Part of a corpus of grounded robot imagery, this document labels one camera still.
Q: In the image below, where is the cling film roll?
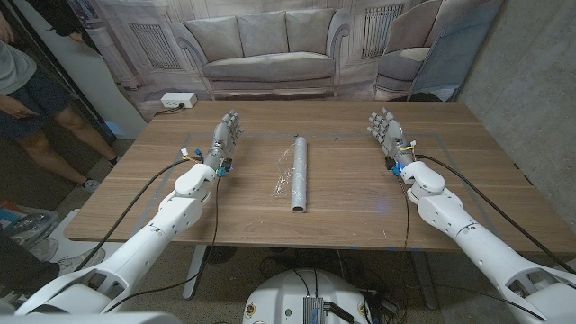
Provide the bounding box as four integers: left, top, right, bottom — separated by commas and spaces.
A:
271, 136, 309, 214

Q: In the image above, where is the white power strip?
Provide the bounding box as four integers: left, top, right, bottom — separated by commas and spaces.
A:
160, 92, 198, 110

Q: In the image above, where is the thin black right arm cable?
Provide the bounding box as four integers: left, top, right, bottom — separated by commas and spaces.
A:
394, 174, 548, 321

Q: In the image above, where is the clear plastic bag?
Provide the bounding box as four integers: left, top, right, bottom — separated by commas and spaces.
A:
7, 209, 59, 249

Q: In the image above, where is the printed sofa backdrop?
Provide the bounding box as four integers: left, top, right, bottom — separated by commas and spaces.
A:
67, 0, 505, 121

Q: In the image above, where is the white robot chest edge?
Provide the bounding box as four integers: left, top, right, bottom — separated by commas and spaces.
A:
0, 311, 184, 324

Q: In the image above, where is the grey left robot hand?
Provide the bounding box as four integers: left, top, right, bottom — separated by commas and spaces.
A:
202, 110, 245, 169

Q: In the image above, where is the person in grey shirt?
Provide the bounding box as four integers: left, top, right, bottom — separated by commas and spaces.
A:
0, 11, 121, 195

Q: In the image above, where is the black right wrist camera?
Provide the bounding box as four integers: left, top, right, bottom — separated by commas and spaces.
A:
384, 155, 403, 177

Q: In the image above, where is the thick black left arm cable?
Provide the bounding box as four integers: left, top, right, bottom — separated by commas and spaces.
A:
74, 157, 193, 272

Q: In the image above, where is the person in black top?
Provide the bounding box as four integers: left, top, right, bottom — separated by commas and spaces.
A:
26, 0, 98, 49

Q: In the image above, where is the white robot torso base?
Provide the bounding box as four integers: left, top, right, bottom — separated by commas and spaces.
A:
241, 268, 374, 324

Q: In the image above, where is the white floor board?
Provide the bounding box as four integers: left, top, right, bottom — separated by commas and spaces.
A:
42, 207, 125, 275

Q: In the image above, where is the silver box on torso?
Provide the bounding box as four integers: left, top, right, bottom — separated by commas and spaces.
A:
301, 296, 326, 324

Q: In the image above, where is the grey table leg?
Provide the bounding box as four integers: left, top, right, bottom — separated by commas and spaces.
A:
411, 250, 439, 311
182, 245, 208, 301

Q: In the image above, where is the black power strip cable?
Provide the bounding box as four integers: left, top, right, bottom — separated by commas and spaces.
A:
155, 102, 186, 117

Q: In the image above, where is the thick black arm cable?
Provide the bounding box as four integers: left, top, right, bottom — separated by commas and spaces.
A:
414, 154, 576, 275
74, 157, 193, 272

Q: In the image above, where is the black power adapter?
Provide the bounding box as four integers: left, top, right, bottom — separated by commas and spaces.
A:
372, 291, 400, 316

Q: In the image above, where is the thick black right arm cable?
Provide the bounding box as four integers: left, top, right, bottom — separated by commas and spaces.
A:
414, 154, 576, 275

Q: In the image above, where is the black round floor object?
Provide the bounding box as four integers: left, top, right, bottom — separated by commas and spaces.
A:
204, 245, 238, 266

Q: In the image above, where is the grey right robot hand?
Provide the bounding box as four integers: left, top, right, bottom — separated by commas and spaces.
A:
366, 106, 418, 169

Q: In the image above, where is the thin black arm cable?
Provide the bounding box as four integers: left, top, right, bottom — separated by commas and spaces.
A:
394, 174, 548, 321
105, 173, 222, 314

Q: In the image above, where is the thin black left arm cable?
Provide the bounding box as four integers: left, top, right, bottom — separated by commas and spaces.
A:
105, 173, 222, 314

